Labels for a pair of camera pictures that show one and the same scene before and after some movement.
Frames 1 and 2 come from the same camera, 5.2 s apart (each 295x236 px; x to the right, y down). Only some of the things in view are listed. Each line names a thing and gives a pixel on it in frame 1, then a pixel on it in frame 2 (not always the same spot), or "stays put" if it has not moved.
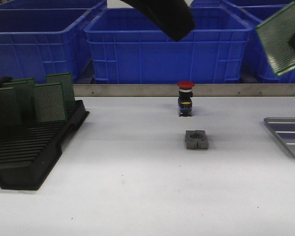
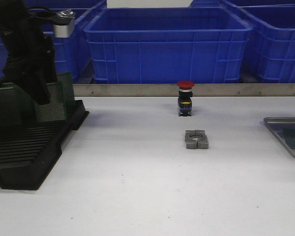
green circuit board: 49,103 stays put
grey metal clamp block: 196,139 stays put
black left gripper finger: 174,16 to 34,82
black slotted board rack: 26,154 stays put
